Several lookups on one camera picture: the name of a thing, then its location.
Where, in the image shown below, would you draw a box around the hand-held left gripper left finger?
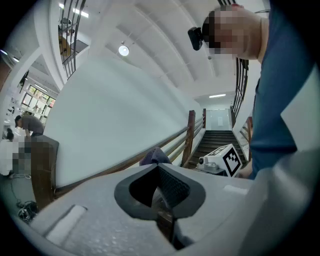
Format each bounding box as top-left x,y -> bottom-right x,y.
29,162 -> 177,256

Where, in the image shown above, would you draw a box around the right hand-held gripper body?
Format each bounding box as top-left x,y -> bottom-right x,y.
197,143 -> 243,178

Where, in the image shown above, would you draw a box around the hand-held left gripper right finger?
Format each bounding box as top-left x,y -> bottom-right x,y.
156,162 -> 267,256

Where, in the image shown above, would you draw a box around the dark blue cloth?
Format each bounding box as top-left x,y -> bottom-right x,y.
139,146 -> 173,167

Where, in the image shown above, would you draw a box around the person's right forearm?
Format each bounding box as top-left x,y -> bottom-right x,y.
239,163 -> 254,180

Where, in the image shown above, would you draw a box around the dark staircase steps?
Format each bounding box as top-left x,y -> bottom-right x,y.
186,129 -> 248,171

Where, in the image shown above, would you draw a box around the wooden stair handrail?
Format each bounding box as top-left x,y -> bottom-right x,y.
238,116 -> 253,163

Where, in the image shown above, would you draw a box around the glass door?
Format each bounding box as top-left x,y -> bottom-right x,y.
205,108 -> 233,131

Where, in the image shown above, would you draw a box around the black round floor device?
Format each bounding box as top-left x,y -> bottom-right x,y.
16,200 -> 39,221

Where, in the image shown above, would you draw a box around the person's blue shirt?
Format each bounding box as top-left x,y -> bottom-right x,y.
248,0 -> 320,181

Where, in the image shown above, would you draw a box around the black metal balustrade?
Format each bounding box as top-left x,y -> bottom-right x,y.
231,57 -> 250,121
57,0 -> 87,81

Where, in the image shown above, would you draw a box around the person's head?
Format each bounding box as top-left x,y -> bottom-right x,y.
201,3 -> 271,63

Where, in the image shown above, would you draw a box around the black head camera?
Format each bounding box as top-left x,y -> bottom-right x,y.
187,26 -> 204,52

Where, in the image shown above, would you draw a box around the window with black frame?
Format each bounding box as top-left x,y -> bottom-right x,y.
21,84 -> 56,108

